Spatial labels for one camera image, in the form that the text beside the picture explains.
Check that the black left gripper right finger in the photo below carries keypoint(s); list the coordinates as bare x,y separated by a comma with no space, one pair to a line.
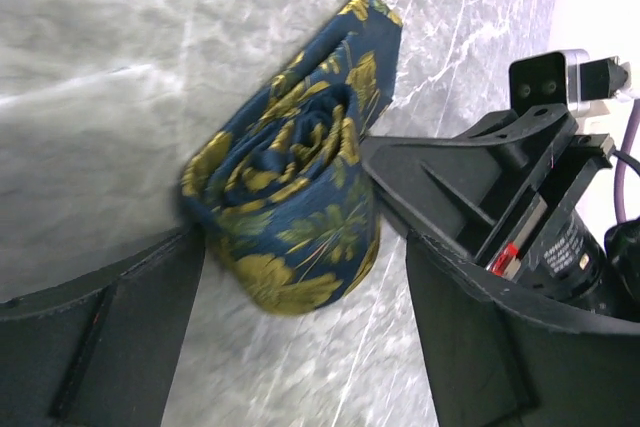
498,354

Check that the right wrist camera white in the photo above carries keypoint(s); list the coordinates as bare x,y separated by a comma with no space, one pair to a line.
572,78

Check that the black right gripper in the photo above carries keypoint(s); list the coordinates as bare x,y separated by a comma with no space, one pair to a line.
503,193

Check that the blue floral yellow tie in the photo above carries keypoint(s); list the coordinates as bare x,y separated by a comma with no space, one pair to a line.
280,189

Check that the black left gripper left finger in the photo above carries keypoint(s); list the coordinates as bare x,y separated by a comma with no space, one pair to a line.
101,349

